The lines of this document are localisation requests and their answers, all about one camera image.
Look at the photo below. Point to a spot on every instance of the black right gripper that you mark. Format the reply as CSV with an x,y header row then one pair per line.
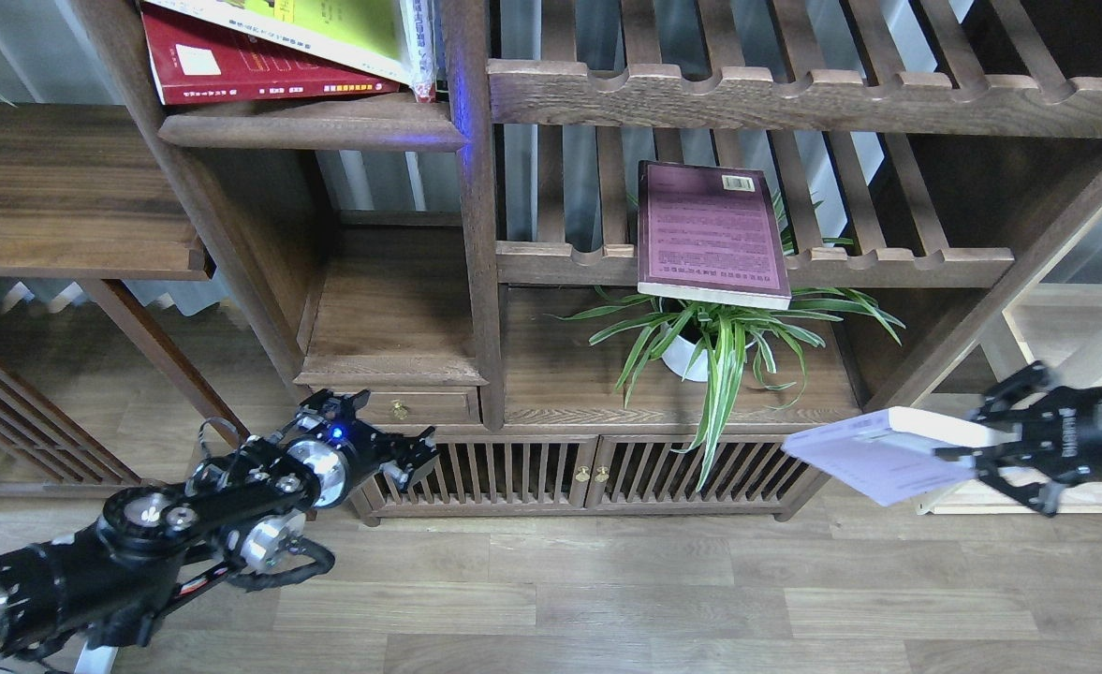
x,y
1074,423

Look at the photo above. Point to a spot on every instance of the green spider plant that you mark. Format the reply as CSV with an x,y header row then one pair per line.
x,y
744,345

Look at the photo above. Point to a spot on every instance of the left slatted cabinet door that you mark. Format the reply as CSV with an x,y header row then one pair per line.
x,y
486,476

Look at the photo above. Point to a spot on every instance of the purple book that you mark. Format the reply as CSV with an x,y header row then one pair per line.
x,y
709,234

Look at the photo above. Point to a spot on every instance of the white metal bar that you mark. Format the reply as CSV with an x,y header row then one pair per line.
x,y
96,660

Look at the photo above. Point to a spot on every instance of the right slatted cabinet door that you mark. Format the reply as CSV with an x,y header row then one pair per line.
x,y
659,475

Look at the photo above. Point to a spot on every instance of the small wooden drawer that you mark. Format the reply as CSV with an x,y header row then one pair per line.
x,y
423,406

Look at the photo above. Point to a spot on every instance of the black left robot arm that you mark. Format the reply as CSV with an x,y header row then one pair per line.
x,y
238,520

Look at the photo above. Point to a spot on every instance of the dark wooden side table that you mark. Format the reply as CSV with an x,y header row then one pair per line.
x,y
96,390

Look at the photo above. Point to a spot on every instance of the white plant pot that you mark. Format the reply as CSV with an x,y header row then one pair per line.
x,y
680,354

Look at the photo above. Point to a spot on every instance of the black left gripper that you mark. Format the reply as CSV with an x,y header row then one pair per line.
x,y
341,467

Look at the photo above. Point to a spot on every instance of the dark wooden bookshelf cabinet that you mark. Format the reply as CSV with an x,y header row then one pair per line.
x,y
939,155

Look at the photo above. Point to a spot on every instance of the slatted cabinet door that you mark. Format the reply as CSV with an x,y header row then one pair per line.
x,y
486,476
659,475

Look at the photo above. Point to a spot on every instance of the white and red book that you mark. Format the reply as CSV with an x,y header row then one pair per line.
x,y
417,18

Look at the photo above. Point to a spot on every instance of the light wooden shelf unit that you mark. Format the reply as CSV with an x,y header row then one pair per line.
x,y
1057,320

